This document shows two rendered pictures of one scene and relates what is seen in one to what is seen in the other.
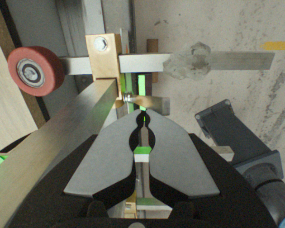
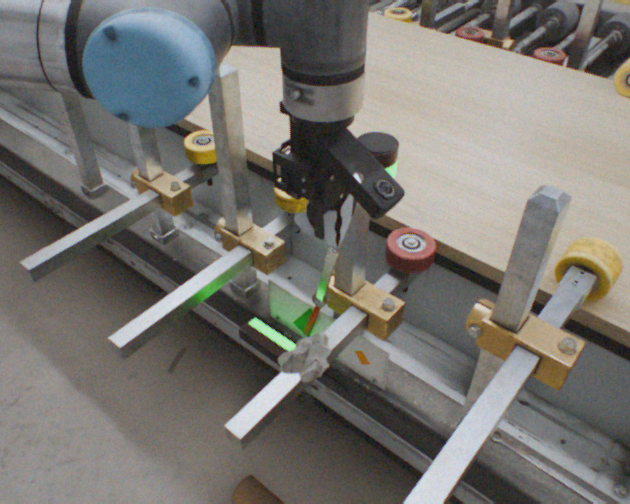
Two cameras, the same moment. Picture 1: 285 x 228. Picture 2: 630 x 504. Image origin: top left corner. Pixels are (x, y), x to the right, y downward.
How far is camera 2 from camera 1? 0.67 m
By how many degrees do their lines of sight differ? 32
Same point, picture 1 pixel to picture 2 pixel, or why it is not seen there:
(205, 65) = (293, 365)
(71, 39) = (432, 345)
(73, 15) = (455, 370)
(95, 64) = (376, 291)
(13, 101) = (406, 214)
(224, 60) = (279, 387)
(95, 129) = not seen: hidden behind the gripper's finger
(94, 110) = (352, 238)
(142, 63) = (343, 325)
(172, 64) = (321, 341)
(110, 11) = (419, 389)
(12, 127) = not seen: hidden behind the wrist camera
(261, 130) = not seen: outside the picture
